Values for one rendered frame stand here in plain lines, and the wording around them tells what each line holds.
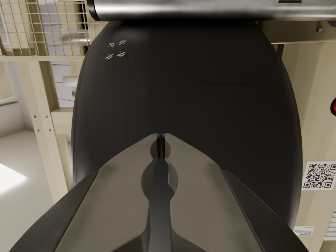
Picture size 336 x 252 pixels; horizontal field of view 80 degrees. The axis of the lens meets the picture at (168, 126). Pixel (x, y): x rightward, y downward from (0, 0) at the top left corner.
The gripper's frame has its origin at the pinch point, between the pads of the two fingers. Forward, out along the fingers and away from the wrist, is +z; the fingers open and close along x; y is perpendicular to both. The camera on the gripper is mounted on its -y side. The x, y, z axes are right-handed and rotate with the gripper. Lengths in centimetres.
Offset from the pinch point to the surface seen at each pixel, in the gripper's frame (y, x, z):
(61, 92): 169, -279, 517
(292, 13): -7.2, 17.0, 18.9
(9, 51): 4, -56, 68
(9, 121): 294, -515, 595
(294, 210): 14.1, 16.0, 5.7
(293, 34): -3.8, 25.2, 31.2
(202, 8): -7.8, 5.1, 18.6
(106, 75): -0.8, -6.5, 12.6
